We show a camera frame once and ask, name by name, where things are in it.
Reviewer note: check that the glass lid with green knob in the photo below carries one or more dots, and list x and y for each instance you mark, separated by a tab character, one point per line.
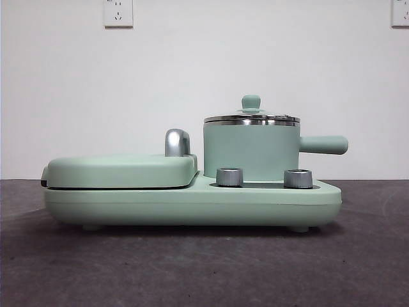
251	104

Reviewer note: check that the silver control knob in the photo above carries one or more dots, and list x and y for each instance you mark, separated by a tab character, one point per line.
228	176
297	178

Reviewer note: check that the green breakfast machine base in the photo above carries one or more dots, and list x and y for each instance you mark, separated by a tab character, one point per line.
223	201

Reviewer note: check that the white wall socket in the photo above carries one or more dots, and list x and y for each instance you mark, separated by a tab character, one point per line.
119	12
401	12

